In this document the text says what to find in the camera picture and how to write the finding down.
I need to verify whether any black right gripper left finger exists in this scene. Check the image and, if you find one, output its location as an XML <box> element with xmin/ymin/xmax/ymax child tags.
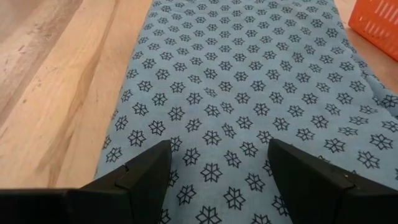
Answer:
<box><xmin>80</xmin><ymin>139</ymin><xmax>172</xmax><ymax>224</ymax></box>

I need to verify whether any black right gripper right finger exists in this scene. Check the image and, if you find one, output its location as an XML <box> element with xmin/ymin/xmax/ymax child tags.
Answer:
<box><xmin>267</xmin><ymin>139</ymin><xmax>398</xmax><ymax>224</ymax></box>

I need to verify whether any blue patterned cloth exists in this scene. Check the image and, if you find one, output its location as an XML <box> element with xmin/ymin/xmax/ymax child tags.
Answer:
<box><xmin>95</xmin><ymin>0</ymin><xmax>398</xmax><ymax>224</ymax></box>

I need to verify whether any orange plastic basket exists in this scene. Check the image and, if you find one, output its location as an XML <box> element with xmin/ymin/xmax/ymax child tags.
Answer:
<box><xmin>347</xmin><ymin>0</ymin><xmax>398</xmax><ymax>62</ymax></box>

